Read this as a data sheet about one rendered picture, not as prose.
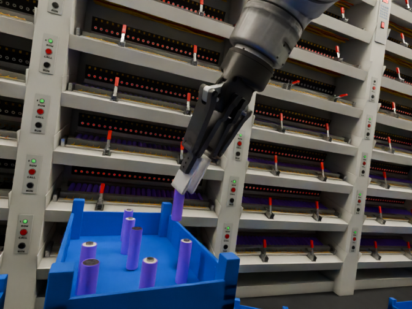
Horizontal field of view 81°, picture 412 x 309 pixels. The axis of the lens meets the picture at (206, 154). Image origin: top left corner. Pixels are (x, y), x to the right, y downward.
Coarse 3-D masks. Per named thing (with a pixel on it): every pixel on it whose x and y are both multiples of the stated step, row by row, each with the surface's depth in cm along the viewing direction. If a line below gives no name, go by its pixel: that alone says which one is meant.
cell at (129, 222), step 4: (128, 220) 43; (132, 220) 43; (124, 224) 43; (128, 224) 43; (132, 224) 43; (124, 228) 43; (128, 228) 43; (124, 232) 43; (128, 232) 43; (124, 236) 43; (128, 236) 43; (124, 240) 43; (128, 240) 43; (124, 244) 43; (128, 244) 43; (124, 248) 43; (124, 252) 43
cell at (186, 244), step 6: (180, 240) 36; (186, 240) 36; (180, 246) 36; (186, 246) 35; (180, 252) 36; (186, 252) 36; (180, 258) 36; (186, 258) 36; (180, 264) 36; (186, 264) 36; (180, 270) 35; (186, 270) 36; (180, 276) 35; (186, 276) 36; (180, 282) 35; (186, 282) 36
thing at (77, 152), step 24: (96, 120) 96; (120, 120) 98; (72, 144) 84; (96, 144) 87; (120, 144) 90; (144, 144) 99; (168, 144) 105; (120, 168) 85; (144, 168) 87; (168, 168) 90; (216, 168) 97
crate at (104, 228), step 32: (96, 224) 50; (160, 224) 54; (64, 256) 34; (96, 256) 41; (160, 256) 44; (192, 256) 41; (224, 256) 29; (64, 288) 21; (96, 288) 32; (128, 288) 33; (160, 288) 25; (192, 288) 27; (224, 288) 29
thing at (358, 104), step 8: (272, 80) 122; (272, 88) 103; (280, 88) 103; (304, 88) 128; (272, 96) 104; (280, 96) 105; (288, 96) 106; (296, 96) 107; (304, 96) 108; (312, 96) 109; (344, 96) 131; (304, 104) 109; (312, 104) 110; (320, 104) 112; (328, 104) 113; (336, 104) 114; (352, 104) 123; (360, 104) 121; (336, 112) 115; (344, 112) 117; (352, 112) 118; (360, 112) 119
